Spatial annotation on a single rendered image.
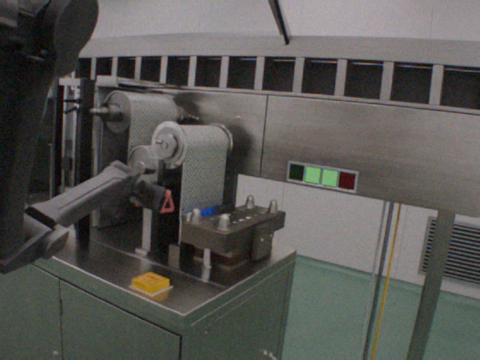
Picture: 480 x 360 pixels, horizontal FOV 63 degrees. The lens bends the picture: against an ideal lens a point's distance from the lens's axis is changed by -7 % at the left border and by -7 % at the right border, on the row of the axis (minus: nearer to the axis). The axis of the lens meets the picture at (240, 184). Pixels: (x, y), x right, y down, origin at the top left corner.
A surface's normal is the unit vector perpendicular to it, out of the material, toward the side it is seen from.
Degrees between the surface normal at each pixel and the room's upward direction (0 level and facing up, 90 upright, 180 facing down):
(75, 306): 90
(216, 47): 90
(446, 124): 90
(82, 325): 90
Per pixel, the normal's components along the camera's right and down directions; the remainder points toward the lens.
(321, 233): -0.51, 0.11
